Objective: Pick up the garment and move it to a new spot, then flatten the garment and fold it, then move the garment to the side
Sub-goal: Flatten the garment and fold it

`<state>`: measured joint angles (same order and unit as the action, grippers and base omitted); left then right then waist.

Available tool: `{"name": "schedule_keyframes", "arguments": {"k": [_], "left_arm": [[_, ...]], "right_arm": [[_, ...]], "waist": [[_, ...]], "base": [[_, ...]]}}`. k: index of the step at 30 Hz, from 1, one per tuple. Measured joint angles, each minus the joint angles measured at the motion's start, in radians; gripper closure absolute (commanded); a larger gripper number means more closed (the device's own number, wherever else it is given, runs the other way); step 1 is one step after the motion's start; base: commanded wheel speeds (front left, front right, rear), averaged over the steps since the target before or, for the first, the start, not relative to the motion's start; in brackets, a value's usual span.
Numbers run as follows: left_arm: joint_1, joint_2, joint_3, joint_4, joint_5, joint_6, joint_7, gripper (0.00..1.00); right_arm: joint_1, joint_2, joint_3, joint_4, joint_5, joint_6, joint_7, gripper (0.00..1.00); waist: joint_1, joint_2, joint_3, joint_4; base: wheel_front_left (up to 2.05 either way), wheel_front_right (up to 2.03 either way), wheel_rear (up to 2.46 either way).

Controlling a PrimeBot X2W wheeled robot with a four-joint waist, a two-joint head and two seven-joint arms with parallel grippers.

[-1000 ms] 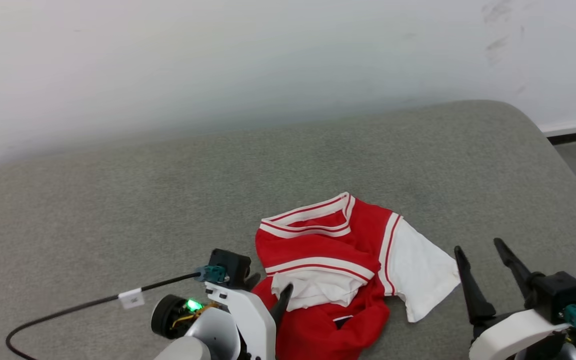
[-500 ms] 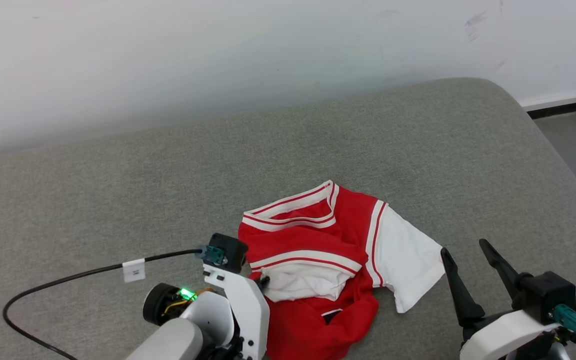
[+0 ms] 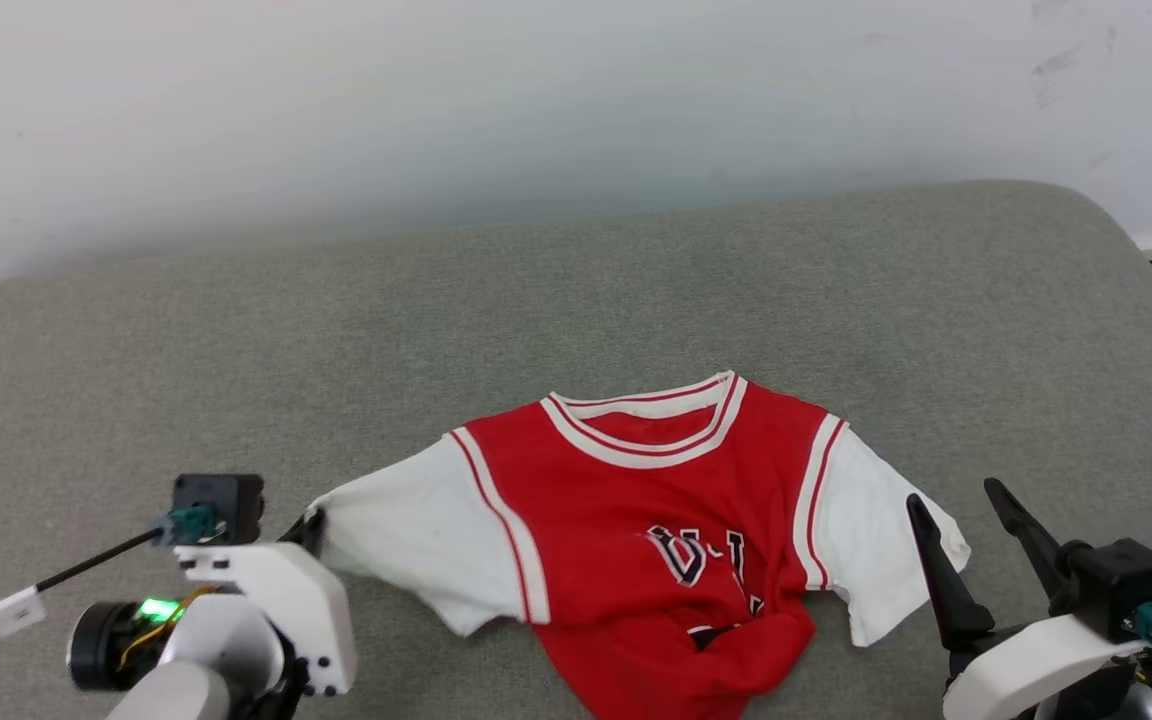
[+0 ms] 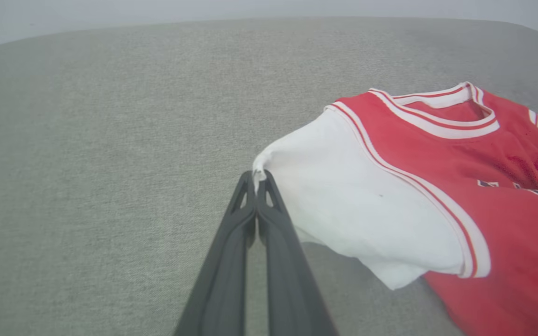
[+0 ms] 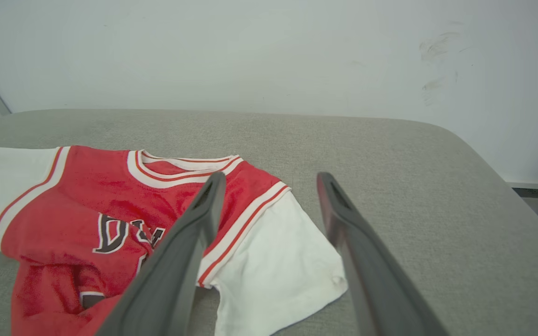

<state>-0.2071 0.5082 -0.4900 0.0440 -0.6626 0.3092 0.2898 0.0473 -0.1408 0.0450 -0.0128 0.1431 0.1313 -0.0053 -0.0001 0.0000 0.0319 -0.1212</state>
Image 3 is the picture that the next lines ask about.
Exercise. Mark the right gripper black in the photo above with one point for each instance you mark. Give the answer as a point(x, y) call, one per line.
point(1061, 590)

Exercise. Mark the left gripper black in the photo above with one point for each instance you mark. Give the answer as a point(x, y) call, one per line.
point(101, 645)

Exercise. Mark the red white basketball jersey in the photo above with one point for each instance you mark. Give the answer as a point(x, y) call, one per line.
point(636, 500)

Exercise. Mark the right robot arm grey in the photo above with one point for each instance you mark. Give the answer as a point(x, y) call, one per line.
point(1126, 700)

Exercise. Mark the left arm white camera bracket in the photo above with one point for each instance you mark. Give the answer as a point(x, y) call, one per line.
point(286, 600)

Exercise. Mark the arm white camera bracket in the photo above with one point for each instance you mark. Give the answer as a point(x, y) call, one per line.
point(286, 600)
point(1026, 670)

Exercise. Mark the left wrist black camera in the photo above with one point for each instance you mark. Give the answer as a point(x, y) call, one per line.
point(226, 505)

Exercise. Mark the wrist black camera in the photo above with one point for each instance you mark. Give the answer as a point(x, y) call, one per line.
point(1121, 585)
point(226, 505)

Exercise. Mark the right arm white camera bracket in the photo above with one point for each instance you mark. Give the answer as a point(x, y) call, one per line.
point(1026, 670)

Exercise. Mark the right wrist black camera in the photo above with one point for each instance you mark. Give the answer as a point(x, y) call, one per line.
point(1121, 585)

